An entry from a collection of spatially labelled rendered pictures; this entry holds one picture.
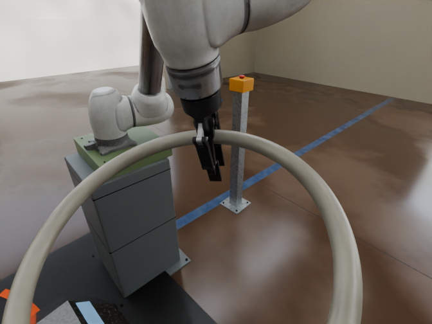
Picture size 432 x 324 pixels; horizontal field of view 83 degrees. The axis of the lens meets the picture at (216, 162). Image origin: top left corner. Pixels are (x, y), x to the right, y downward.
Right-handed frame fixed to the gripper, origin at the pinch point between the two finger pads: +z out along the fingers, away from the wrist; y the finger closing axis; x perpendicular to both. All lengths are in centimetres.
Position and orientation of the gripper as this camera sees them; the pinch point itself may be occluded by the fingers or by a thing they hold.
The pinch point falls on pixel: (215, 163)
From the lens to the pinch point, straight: 58.6
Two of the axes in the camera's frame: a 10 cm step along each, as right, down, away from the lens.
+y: -1.6, 7.5, -6.4
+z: 1.5, 6.6, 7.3
